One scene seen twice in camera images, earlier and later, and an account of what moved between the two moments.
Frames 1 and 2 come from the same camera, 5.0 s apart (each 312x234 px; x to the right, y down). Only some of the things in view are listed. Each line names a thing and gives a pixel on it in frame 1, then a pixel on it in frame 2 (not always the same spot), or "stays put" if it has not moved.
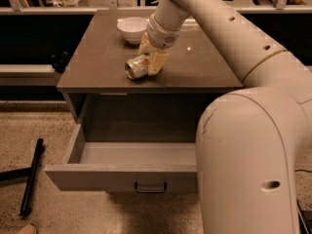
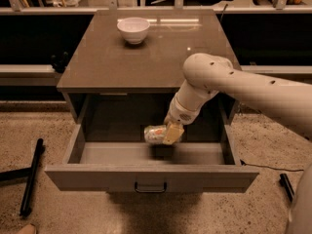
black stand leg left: x=30 y=174 stays put
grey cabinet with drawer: x=109 y=107 stays put
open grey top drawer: x=135 y=167 stays put
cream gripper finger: x=145 y=46 → x=168 y=120
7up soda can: x=137 y=67 → x=154 y=134
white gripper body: x=161 y=36 → x=178 y=114
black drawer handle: x=150 y=191 stays put
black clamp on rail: x=59 y=61 stays put
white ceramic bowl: x=133 y=28 stays put
